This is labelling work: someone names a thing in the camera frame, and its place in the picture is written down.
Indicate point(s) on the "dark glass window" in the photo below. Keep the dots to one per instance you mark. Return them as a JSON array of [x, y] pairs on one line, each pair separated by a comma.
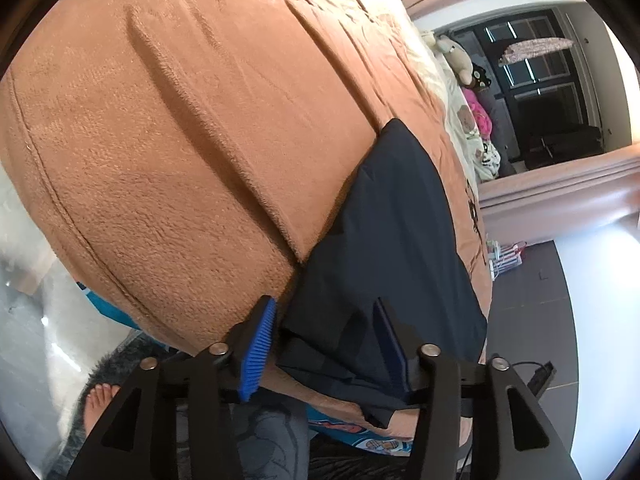
[[550, 110]]

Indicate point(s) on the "pink plush toy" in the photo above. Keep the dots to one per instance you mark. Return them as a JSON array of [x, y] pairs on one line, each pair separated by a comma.
[[480, 115]]

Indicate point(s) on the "black pants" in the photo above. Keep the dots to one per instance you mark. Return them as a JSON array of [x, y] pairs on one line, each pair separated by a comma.
[[400, 235]]

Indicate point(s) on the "cream quilt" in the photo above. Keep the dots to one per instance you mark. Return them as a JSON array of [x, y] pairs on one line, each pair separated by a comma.
[[400, 35]]

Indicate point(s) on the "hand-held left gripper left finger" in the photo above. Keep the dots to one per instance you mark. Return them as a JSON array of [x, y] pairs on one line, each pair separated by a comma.
[[257, 345]]

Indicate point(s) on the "striped box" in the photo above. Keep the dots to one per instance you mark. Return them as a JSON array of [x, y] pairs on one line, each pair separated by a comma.
[[506, 259]]

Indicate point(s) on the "orange fleece blanket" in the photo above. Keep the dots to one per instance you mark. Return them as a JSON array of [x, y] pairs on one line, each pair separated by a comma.
[[175, 135]]

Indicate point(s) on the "person's grey printed trousers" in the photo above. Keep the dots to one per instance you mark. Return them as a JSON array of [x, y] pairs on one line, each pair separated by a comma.
[[270, 440]]

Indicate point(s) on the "bear print pillow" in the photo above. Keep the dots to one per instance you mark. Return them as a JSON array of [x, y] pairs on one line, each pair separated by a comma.
[[467, 132]]

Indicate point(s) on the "beige plush bear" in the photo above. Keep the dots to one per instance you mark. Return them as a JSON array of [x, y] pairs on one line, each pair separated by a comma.
[[457, 60]]

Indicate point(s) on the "blue cartoon bed sheet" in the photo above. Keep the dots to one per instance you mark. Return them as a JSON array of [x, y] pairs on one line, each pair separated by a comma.
[[350, 430]]

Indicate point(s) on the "black and white plush toy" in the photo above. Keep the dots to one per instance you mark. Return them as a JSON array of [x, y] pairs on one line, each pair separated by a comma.
[[481, 76]]

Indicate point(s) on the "black power strip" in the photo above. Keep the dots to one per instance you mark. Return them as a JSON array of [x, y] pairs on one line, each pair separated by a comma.
[[540, 380]]

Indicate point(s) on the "floral hanging garment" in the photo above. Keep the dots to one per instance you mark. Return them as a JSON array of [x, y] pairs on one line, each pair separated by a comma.
[[535, 49]]

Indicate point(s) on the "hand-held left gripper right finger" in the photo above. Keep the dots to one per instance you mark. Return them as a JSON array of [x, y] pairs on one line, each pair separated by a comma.
[[395, 355]]

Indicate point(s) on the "person's bare foot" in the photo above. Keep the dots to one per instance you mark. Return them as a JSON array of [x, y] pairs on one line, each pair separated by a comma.
[[100, 407]]

